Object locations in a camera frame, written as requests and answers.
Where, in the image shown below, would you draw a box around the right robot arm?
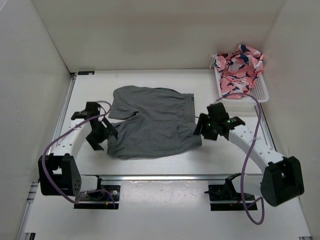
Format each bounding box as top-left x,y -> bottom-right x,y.
193,102 -> 305,207

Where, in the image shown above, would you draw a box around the white plastic basket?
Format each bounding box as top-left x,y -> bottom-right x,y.
214,67 -> 269,112

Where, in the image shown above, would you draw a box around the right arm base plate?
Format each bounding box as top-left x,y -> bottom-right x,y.
204,184 -> 245,212

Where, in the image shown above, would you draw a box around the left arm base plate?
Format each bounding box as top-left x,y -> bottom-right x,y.
73,184 -> 121,210

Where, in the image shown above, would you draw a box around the aluminium front rail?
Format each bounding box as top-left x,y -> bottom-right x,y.
100,174 -> 231,181

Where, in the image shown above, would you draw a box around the aluminium rail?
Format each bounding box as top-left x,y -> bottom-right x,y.
254,103 -> 314,240
100,174 -> 231,181
14,72 -> 78,240

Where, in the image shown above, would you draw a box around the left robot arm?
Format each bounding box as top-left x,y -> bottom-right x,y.
38,101 -> 118,200

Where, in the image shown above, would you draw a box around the grey shorts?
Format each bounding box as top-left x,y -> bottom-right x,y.
107,85 -> 202,160

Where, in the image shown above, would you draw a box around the aluminium left side rail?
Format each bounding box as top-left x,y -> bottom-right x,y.
14,72 -> 78,240

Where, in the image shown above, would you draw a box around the pink patterned shorts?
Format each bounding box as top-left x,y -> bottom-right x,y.
210,44 -> 264,100

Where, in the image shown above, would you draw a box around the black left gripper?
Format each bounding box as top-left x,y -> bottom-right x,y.
85,117 -> 118,151

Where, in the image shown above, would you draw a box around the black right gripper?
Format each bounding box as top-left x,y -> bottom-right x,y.
192,113 -> 218,141

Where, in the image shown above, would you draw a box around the aluminium right side rail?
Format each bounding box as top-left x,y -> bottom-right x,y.
254,103 -> 314,240

